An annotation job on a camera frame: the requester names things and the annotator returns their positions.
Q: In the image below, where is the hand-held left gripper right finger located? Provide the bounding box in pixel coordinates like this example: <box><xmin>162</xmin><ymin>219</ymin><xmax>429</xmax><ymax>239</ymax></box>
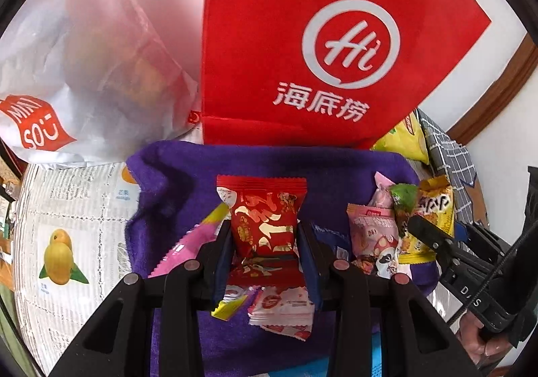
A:
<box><xmin>296</xmin><ymin>221</ymin><xmax>482</xmax><ymax>377</ymax></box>

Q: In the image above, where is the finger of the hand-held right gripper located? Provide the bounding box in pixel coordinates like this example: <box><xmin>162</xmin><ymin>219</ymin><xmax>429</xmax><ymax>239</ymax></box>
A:
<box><xmin>408</xmin><ymin>213</ymin><xmax>455</xmax><ymax>261</ymax></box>
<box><xmin>454</xmin><ymin>221</ymin><xmax>505</xmax><ymax>254</ymax></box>

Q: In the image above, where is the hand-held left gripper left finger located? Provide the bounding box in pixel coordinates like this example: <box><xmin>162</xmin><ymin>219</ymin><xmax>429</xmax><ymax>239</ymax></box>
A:
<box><xmin>48</xmin><ymin>219</ymin><xmax>234</xmax><ymax>377</ymax></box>

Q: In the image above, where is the yellow snack packet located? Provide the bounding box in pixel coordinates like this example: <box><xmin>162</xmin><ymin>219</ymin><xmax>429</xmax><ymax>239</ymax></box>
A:
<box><xmin>398</xmin><ymin>176</ymin><xmax>455</xmax><ymax>265</ymax></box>

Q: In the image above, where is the small blue snack packet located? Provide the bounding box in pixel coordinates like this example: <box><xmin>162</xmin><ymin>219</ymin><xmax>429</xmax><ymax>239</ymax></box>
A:
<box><xmin>313</xmin><ymin>225</ymin><xmax>350</xmax><ymax>262</ymax></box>

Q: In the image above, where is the green snack packet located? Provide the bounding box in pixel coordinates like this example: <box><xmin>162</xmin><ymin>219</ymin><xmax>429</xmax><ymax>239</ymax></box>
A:
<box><xmin>389</xmin><ymin>183</ymin><xmax>421</xmax><ymax>237</ymax></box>

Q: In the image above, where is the large pink snack packet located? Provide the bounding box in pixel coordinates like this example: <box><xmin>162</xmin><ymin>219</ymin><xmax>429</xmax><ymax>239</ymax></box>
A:
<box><xmin>147</xmin><ymin>203</ymin><xmax>248</xmax><ymax>321</ymax></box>

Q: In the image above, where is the red snack packet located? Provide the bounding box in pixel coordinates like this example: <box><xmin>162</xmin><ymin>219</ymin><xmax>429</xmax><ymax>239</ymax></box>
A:
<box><xmin>216</xmin><ymin>175</ymin><xmax>307</xmax><ymax>289</ymax></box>

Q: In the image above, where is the person's right hand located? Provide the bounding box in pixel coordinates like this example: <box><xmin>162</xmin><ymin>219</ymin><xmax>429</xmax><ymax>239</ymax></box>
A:
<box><xmin>456</xmin><ymin>310</ymin><xmax>522</xmax><ymax>370</ymax></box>

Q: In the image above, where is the checkered folded cloth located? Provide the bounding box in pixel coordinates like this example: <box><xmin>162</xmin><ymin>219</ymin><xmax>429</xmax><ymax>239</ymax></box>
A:
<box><xmin>416</xmin><ymin>108</ymin><xmax>488</xmax><ymax>231</ymax></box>

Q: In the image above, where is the yellow chip bag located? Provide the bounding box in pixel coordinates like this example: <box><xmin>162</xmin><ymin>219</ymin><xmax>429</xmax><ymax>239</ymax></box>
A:
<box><xmin>370</xmin><ymin>114</ymin><xmax>429</xmax><ymax>165</ymax></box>

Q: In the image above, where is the purple towel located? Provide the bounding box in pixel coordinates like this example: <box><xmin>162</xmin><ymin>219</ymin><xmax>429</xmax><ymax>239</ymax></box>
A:
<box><xmin>125</xmin><ymin>139</ymin><xmax>442</xmax><ymax>377</ymax></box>

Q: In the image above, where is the red paper bag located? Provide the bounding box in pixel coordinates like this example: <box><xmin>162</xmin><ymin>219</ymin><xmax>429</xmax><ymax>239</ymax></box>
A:
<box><xmin>191</xmin><ymin>0</ymin><xmax>492</xmax><ymax>149</ymax></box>

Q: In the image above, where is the white plastic shopping bag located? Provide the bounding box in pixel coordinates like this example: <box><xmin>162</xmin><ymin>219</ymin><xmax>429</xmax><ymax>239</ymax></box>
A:
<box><xmin>0</xmin><ymin>0</ymin><xmax>202</xmax><ymax>170</ymax></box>

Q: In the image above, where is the brown wooden door frame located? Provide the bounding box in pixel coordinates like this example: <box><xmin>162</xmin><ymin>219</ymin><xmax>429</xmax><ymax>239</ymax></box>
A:
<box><xmin>446</xmin><ymin>35</ymin><xmax>538</xmax><ymax>146</ymax></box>

